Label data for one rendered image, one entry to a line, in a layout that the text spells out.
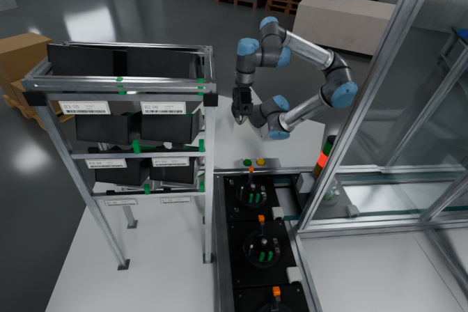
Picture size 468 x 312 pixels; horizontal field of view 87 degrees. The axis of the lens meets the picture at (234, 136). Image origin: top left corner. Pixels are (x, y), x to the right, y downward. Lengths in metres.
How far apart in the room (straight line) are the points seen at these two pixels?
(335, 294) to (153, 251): 0.73
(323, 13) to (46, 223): 5.35
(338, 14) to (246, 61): 4.85
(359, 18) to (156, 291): 5.42
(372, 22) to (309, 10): 1.20
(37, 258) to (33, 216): 0.38
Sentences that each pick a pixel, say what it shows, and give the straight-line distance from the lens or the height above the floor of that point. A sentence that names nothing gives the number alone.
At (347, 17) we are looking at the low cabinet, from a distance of 5.72.
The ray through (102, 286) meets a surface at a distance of 1.16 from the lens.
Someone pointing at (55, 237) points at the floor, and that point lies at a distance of 2.43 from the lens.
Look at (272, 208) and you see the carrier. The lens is 1.11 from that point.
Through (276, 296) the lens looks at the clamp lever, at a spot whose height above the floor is 1.06.
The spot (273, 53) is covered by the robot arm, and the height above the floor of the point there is 1.56.
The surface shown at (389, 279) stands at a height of 0.86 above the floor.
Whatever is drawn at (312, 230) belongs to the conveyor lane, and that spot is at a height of 0.95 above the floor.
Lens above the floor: 1.90
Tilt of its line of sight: 41 degrees down
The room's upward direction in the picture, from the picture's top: 6 degrees clockwise
